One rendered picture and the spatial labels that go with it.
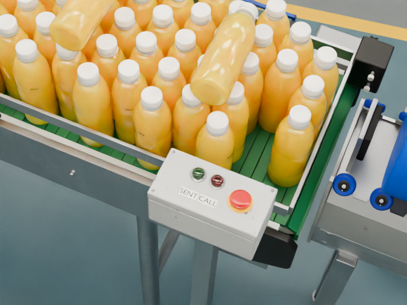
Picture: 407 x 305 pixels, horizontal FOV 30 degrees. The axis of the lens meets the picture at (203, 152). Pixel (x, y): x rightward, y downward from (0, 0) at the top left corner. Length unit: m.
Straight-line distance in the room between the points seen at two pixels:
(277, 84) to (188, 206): 0.33
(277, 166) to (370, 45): 0.35
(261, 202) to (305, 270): 1.18
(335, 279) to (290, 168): 0.49
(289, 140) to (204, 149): 0.16
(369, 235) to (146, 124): 0.50
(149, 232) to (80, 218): 0.78
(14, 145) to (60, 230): 0.86
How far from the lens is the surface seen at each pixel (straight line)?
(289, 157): 1.43
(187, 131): 1.42
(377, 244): 1.57
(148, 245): 1.81
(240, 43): 1.37
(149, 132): 1.41
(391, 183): 1.36
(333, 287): 1.92
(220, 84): 1.31
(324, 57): 1.45
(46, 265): 2.45
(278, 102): 1.50
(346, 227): 1.56
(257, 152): 1.57
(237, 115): 1.41
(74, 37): 1.40
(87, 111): 1.46
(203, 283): 1.61
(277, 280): 2.42
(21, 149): 1.67
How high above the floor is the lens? 2.23
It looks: 59 degrees down
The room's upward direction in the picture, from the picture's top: 4 degrees clockwise
